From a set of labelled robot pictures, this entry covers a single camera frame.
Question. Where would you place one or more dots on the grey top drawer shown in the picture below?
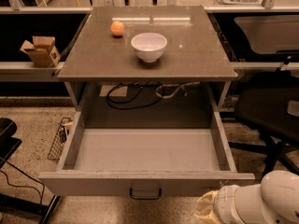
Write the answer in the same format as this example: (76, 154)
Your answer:
(144, 163)

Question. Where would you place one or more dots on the grey drawer cabinet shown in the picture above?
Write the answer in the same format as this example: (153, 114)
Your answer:
(138, 68)

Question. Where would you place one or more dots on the orange fruit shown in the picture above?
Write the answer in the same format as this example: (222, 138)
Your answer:
(117, 28)

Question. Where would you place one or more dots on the black office chair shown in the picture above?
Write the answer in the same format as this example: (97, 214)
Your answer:
(268, 105)

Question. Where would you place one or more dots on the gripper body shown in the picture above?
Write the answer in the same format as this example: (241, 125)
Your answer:
(226, 202)

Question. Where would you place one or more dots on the white ceramic bowl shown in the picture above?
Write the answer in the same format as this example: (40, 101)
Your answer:
(149, 47)

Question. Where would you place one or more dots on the open cardboard box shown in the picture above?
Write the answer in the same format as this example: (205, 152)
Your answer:
(42, 51)

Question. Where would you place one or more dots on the wire mesh basket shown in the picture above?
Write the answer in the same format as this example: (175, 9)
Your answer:
(60, 138)

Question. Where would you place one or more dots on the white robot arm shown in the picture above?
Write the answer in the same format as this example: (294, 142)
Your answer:
(274, 201)

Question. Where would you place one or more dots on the black stand with cable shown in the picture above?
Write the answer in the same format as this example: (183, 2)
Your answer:
(8, 145)

